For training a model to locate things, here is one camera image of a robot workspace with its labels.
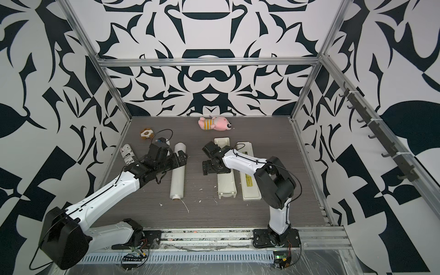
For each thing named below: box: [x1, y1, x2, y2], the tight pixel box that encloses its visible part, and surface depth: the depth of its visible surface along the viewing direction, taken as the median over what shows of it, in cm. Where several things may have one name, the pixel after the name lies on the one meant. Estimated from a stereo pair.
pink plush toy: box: [197, 115, 232, 132], surface depth 110 cm
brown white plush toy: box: [139, 128, 155, 140], surface depth 110 cm
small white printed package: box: [119, 143, 139, 165], surface depth 100 cm
